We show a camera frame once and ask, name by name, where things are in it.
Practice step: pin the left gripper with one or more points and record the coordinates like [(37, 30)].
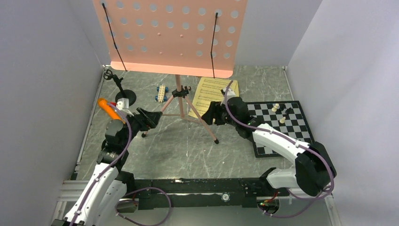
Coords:
[(148, 119)]

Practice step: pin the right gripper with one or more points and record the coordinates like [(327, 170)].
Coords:
[(214, 111)]

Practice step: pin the yellow sheet music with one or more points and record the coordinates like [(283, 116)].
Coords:
[(208, 90)]

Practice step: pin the black microphone stand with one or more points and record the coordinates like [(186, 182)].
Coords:
[(123, 93)]

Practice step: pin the orange toy microphone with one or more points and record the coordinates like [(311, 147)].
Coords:
[(104, 105)]

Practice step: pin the pink music stand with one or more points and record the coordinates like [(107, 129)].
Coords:
[(179, 37)]

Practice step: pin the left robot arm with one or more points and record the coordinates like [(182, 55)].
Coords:
[(108, 182)]

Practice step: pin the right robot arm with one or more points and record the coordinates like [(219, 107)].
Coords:
[(313, 171)]

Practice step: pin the cream blue-wheeled brick car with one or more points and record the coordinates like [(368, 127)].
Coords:
[(161, 96)]

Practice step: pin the white chess piece upper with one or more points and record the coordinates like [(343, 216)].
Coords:
[(276, 107)]

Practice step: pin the white chess piece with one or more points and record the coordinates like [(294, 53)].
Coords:
[(282, 120), (276, 107)]

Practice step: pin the white chess piece lower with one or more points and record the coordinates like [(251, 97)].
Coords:
[(282, 120)]

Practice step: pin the black white chessboard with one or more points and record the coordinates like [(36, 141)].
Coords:
[(295, 126)]

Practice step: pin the black chess piece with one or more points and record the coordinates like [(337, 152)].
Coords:
[(284, 109)]

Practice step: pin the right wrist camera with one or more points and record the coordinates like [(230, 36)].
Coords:
[(228, 93)]

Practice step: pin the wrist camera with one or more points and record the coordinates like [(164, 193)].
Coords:
[(228, 93), (123, 106)]

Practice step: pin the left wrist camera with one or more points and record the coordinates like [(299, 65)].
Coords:
[(123, 106)]

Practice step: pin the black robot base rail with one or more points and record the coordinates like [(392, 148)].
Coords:
[(183, 192)]

